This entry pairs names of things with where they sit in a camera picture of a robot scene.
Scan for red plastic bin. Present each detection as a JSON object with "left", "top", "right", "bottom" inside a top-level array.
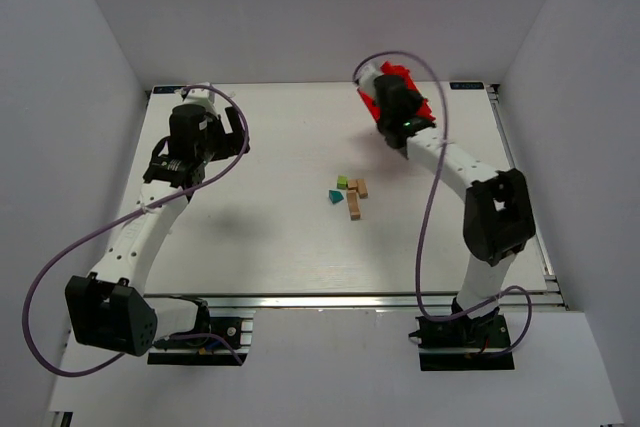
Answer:
[{"left": 355, "top": 61, "right": 435, "bottom": 125}]

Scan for natural wooden arch block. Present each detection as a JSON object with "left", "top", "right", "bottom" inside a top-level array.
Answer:
[{"left": 356, "top": 178, "right": 368, "bottom": 199}]

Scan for green wooden cube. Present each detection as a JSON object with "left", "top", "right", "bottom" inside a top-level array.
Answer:
[{"left": 336, "top": 175, "right": 348, "bottom": 190}]

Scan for long natural wooden block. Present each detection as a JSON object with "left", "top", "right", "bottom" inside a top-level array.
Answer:
[{"left": 346, "top": 190, "right": 361, "bottom": 221}]

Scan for teal wooden triangle block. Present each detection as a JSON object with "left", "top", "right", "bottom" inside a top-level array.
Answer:
[{"left": 328, "top": 190, "right": 344, "bottom": 205}]

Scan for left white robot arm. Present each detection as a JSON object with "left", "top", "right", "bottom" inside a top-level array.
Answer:
[{"left": 65, "top": 102, "right": 249, "bottom": 357}]

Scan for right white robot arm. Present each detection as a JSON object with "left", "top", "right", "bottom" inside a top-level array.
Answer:
[{"left": 370, "top": 72, "right": 536, "bottom": 323}]

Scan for blue label sticker right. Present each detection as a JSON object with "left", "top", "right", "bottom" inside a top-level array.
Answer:
[{"left": 449, "top": 81, "right": 485, "bottom": 90}]

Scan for blue label sticker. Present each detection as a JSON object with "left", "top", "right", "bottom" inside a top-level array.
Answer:
[
  {"left": 152, "top": 85, "right": 179, "bottom": 95},
  {"left": 449, "top": 81, "right": 485, "bottom": 90}
]

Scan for blue label sticker left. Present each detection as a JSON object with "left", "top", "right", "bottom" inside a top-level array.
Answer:
[{"left": 152, "top": 85, "right": 179, "bottom": 95}]

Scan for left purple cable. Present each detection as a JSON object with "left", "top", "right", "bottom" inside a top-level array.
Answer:
[{"left": 22, "top": 84, "right": 251, "bottom": 378}]

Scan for purple cable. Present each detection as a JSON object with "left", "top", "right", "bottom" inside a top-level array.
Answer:
[
  {"left": 352, "top": 50, "right": 531, "bottom": 358},
  {"left": 22, "top": 84, "right": 251, "bottom": 378}
]

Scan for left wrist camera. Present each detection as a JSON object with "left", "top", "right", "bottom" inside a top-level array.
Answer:
[{"left": 180, "top": 83, "right": 216, "bottom": 108}]

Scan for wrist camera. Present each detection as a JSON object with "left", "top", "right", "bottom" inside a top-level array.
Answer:
[
  {"left": 180, "top": 83, "right": 216, "bottom": 108},
  {"left": 355, "top": 61, "right": 383, "bottom": 98}
]

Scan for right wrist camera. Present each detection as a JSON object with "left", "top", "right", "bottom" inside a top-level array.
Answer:
[{"left": 355, "top": 61, "right": 383, "bottom": 98}]

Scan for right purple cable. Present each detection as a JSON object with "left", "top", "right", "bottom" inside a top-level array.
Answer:
[{"left": 352, "top": 50, "right": 531, "bottom": 358}]

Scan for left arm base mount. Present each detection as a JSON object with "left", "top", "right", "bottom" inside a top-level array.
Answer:
[{"left": 147, "top": 310, "right": 253, "bottom": 367}]

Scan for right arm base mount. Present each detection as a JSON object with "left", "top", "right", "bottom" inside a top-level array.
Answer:
[{"left": 408, "top": 314, "right": 515, "bottom": 372}]

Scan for aluminium table frame rail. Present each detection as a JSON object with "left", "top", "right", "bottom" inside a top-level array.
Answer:
[{"left": 144, "top": 291, "right": 566, "bottom": 311}]

